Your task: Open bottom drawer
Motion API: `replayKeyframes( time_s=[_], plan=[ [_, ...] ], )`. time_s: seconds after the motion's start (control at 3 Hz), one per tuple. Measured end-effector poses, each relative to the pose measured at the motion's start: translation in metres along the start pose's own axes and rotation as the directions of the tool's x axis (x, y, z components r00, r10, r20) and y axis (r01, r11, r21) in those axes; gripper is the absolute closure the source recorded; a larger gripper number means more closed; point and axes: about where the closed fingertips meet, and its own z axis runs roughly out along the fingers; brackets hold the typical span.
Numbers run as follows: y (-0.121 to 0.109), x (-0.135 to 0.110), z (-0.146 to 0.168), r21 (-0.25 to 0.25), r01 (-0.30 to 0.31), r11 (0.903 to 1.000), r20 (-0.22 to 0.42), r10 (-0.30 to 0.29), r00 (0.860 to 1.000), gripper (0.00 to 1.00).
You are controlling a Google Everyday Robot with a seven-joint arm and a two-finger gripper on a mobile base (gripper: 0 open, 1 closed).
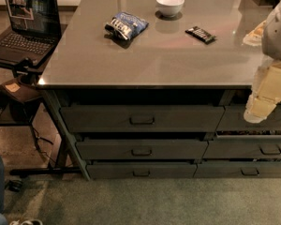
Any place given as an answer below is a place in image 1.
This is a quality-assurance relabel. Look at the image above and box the black open laptop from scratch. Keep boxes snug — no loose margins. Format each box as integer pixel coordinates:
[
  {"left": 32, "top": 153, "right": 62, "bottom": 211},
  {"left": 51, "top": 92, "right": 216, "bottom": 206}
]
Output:
[{"left": 0, "top": 0, "right": 62, "bottom": 68}]

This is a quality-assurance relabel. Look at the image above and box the black candy bar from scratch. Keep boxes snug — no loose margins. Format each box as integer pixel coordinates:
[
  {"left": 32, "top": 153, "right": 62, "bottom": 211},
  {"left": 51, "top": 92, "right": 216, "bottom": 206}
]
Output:
[{"left": 185, "top": 26, "right": 216, "bottom": 44}]

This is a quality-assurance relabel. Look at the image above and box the black laptop stand cart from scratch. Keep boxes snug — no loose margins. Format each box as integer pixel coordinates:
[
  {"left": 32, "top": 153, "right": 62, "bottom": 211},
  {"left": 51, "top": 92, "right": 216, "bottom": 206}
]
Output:
[{"left": 0, "top": 23, "right": 82, "bottom": 177}]

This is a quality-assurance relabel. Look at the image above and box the grey drawer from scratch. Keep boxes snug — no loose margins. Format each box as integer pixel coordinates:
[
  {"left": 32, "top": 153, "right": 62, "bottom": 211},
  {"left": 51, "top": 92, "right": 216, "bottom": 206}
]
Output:
[
  {"left": 203, "top": 135, "right": 281, "bottom": 159},
  {"left": 194, "top": 162, "right": 281, "bottom": 178},
  {"left": 76, "top": 139, "right": 208, "bottom": 159},
  {"left": 217, "top": 105, "right": 281, "bottom": 131},
  {"left": 60, "top": 105, "right": 224, "bottom": 132},
  {"left": 86, "top": 161, "right": 197, "bottom": 179}
]

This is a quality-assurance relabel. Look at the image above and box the grey cabinet frame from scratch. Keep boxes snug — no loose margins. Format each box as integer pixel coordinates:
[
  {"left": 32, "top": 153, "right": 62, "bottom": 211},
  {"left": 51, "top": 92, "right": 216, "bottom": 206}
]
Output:
[{"left": 45, "top": 88, "right": 281, "bottom": 179}]

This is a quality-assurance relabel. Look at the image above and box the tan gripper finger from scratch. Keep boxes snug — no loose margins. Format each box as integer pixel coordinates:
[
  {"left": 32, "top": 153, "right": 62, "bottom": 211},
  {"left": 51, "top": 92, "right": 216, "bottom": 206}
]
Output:
[
  {"left": 243, "top": 21, "right": 266, "bottom": 47},
  {"left": 244, "top": 95, "right": 276, "bottom": 124}
]

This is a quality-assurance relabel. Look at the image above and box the blue chip bag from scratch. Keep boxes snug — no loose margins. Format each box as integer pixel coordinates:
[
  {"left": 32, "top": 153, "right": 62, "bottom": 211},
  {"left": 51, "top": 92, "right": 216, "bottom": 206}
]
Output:
[{"left": 105, "top": 12, "right": 149, "bottom": 40}]

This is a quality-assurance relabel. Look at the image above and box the white ceramic bowl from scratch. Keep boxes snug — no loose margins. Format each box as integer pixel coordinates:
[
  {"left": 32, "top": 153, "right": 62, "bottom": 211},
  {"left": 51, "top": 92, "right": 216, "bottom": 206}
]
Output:
[{"left": 156, "top": 0, "right": 185, "bottom": 17}]

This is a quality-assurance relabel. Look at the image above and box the white shoe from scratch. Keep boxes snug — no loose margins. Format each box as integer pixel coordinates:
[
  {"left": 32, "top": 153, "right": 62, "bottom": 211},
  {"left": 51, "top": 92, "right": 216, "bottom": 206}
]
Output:
[{"left": 9, "top": 219, "right": 43, "bottom": 225}]

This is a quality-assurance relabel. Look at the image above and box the black bag with note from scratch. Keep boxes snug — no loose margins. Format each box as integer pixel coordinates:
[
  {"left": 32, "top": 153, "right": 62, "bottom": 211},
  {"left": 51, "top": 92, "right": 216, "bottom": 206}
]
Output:
[{"left": 0, "top": 76, "right": 41, "bottom": 121}]

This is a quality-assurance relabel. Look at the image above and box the black cable on floor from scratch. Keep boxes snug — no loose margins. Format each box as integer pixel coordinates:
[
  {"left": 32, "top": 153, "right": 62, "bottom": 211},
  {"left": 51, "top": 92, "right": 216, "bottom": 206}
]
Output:
[{"left": 31, "top": 127, "right": 57, "bottom": 166}]

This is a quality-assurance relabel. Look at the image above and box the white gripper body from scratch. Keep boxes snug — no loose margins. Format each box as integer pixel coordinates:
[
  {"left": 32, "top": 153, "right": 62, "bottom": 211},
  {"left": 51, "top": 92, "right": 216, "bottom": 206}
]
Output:
[{"left": 252, "top": 57, "right": 281, "bottom": 104}]

